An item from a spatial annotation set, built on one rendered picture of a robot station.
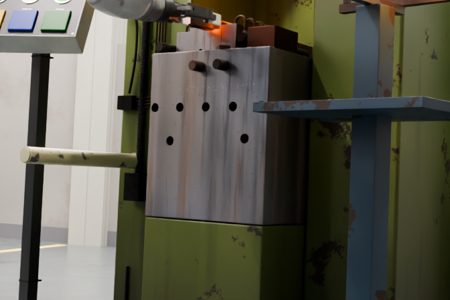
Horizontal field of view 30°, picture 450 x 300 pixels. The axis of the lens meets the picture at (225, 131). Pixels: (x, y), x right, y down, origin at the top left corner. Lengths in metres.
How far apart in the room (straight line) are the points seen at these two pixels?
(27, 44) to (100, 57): 4.22
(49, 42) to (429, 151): 1.10
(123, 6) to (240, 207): 0.58
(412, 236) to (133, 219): 0.86
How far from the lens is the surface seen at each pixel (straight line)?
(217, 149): 2.15
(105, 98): 6.62
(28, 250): 2.56
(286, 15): 2.73
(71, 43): 2.42
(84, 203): 6.67
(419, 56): 2.25
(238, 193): 2.11
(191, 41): 2.31
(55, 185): 6.94
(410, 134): 2.19
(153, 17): 2.04
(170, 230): 2.24
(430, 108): 1.57
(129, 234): 2.60
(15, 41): 2.49
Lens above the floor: 0.59
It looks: 3 degrees up
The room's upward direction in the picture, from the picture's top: 2 degrees clockwise
